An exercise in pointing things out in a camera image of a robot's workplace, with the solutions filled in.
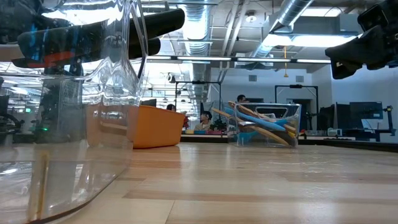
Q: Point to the small blue silicone spoon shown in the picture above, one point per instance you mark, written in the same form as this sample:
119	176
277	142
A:
247	137

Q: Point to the background computer monitor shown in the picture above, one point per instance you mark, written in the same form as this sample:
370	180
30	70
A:
367	109

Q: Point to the long ceiling light strip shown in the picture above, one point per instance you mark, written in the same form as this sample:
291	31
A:
248	59

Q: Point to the person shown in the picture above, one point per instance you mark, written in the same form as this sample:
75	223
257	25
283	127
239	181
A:
171	108
203	123
242	99

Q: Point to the dark background desk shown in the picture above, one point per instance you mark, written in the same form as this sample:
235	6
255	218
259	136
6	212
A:
367	133

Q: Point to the yellow plastic spoon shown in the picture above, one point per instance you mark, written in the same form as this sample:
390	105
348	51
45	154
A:
291	134

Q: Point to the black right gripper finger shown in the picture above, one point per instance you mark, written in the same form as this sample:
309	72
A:
354	46
345	70

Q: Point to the large clear plastic bin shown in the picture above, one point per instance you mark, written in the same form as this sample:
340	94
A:
62	186

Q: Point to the black background stand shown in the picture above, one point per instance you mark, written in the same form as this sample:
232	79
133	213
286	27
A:
390	121

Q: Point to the black background gantry frame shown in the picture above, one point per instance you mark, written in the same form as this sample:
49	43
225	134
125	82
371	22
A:
311	86

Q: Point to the light wooden slotted spatula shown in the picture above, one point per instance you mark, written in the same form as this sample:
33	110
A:
245	110

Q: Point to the small clear plastic bin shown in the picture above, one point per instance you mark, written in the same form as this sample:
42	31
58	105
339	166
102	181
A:
295	124

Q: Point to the grey wall vent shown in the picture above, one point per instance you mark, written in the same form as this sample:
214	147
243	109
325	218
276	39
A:
299	78
252	77

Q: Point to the rectangular ceiling light panel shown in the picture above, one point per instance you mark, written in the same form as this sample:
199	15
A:
311	40

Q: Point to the white ceiling smoke detector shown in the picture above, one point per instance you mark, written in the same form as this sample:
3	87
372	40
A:
250	17

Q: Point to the rectangular black spatula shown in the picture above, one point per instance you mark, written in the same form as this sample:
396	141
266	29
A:
161	23

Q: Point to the black monitor back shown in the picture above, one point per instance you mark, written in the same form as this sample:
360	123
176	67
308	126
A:
329	116

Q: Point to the black ceiling dome device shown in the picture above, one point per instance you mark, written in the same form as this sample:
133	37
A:
170	77

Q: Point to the silver ribbed ceiling duct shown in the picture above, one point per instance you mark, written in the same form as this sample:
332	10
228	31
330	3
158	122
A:
197	31
292	12

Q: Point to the black aluminium table frame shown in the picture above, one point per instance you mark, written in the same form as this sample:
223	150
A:
357	145

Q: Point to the orange plastic bin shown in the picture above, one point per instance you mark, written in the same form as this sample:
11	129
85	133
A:
155	127

